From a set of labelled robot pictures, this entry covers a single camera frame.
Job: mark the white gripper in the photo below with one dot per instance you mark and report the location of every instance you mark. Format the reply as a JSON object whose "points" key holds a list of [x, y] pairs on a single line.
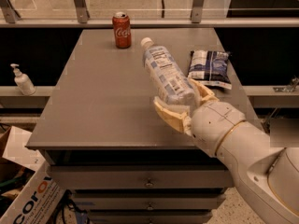
{"points": [[214, 122]]}

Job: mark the blue plastic water bottle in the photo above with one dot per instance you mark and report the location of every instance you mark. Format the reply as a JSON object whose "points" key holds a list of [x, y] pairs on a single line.
{"points": [[172, 85]]}

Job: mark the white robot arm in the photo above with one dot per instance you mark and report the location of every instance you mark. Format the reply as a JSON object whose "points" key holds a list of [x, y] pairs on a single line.
{"points": [[266, 177]]}

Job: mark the blue chip bag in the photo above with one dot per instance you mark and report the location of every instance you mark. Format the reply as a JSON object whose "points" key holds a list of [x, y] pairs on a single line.
{"points": [[210, 68]]}

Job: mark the white pump dispenser bottle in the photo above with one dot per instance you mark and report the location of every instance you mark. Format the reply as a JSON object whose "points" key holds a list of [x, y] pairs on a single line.
{"points": [[23, 82]]}

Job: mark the top drawer knob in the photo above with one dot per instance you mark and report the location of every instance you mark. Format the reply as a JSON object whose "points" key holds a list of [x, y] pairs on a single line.
{"points": [[149, 183]]}

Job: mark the drawer knob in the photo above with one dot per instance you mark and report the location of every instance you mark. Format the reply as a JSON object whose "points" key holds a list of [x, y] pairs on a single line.
{"points": [[149, 183], [150, 207]]}

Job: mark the grey drawer cabinet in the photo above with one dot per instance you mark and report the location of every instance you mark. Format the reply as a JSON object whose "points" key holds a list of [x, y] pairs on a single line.
{"points": [[102, 138]]}

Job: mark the red Coca-Cola can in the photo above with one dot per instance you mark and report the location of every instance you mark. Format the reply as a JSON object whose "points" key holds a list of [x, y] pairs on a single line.
{"points": [[122, 30]]}

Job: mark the white cardboard box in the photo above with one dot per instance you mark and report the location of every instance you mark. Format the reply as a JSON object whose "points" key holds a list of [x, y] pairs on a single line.
{"points": [[40, 195]]}

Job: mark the metal clamp bracket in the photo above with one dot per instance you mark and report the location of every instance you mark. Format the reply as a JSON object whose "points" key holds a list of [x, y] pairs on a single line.
{"points": [[288, 88]]}

